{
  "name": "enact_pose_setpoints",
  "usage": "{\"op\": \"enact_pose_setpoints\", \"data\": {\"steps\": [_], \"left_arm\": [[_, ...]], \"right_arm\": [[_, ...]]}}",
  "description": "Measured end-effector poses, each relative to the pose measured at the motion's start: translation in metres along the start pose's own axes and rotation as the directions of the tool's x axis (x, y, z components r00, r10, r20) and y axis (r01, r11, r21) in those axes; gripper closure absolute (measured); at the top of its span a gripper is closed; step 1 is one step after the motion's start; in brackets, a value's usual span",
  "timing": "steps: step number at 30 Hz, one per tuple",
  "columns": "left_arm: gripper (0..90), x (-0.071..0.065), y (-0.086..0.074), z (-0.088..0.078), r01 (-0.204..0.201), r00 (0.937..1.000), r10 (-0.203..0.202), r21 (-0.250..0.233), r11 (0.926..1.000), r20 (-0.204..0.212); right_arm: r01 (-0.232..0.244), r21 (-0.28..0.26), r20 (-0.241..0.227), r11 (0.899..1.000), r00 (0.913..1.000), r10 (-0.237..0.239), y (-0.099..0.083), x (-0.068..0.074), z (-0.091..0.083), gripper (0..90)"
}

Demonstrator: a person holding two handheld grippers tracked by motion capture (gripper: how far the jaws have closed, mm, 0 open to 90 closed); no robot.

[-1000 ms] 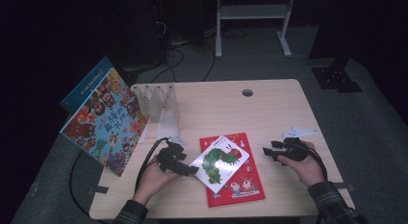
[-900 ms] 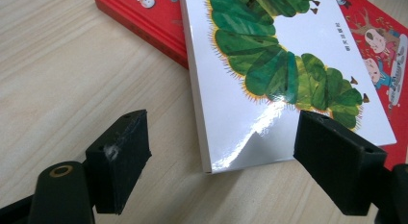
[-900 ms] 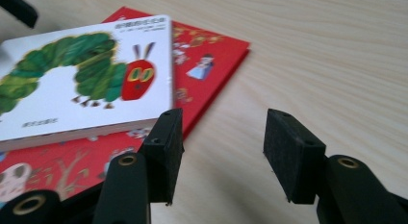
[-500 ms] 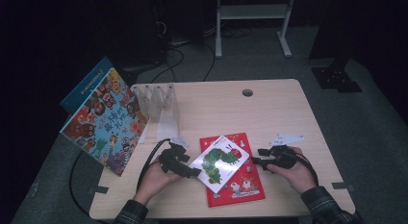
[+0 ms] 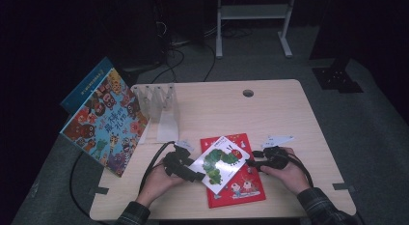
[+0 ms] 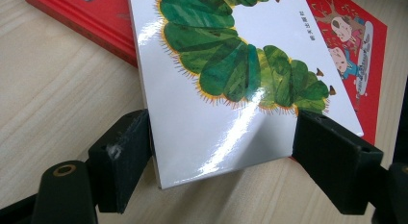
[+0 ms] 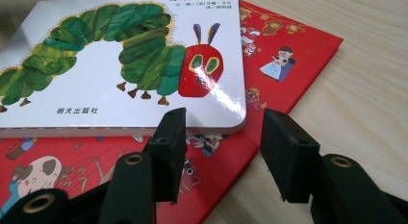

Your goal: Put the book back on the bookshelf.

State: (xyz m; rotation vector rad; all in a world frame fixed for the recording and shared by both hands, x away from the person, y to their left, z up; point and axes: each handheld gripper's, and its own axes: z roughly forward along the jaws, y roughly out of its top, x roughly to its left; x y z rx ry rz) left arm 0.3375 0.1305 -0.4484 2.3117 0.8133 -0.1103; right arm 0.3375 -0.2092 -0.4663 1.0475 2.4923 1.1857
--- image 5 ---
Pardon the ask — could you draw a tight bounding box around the left hand-held gripper cable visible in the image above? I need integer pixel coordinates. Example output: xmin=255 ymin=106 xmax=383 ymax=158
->
xmin=68 ymin=141 xmax=177 ymax=225

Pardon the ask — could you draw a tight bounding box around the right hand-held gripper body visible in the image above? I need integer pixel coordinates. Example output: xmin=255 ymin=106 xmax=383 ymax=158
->
xmin=257 ymin=134 xmax=295 ymax=171

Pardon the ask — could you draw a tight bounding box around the person's left hand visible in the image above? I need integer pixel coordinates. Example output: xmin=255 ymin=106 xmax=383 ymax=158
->
xmin=144 ymin=167 xmax=191 ymax=198

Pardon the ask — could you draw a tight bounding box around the black floor cable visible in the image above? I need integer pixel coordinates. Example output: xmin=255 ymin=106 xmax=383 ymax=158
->
xmin=150 ymin=47 xmax=186 ymax=84
xmin=202 ymin=42 xmax=217 ymax=83

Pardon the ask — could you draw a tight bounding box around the hand-held gripper cable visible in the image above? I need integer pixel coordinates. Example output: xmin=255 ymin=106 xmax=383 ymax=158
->
xmin=287 ymin=153 xmax=314 ymax=188
xmin=68 ymin=141 xmax=177 ymax=225

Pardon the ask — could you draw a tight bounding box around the blue monster picture book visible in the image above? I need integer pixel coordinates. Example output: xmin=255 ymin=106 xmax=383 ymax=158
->
xmin=60 ymin=56 xmax=115 ymax=115

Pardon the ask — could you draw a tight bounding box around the white caterpillar picture book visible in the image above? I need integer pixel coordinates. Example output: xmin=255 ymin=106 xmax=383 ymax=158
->
xmin=187 ymin=135 xmax=251 ymax=195

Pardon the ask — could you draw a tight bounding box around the colourful animals picture book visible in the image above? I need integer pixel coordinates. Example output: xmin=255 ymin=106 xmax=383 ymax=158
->
xmin=59 ymin=68 xmax=150 ymax=179

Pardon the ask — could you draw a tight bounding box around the person's right hand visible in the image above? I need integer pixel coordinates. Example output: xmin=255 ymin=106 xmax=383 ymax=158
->
xmin=259 ymin=147 xmax=312 ymax=196

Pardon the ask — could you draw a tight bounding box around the white metal table frame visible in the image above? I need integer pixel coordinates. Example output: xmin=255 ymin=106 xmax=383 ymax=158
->
xmin=215 ymin=0 xmax=297 ymax=59

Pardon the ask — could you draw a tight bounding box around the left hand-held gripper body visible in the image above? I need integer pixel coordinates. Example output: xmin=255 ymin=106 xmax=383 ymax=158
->
xmin=162 ymin=139 xmax=196 ymax=179

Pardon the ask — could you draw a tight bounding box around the red picture book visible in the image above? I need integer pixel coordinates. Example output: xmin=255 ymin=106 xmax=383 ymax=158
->
xmin=200 ymin=132 xmax=267 ymax=210

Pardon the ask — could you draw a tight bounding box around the right hand-held gripper cable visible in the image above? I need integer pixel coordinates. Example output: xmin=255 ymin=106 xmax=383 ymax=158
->
xmin=287 ymin=153 xmax=314 ymax=188

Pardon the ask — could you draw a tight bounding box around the clear acrylic book rack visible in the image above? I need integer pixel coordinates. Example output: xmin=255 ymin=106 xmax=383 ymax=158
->
xmin=130 ymin=83 xmax=181 ymax=145

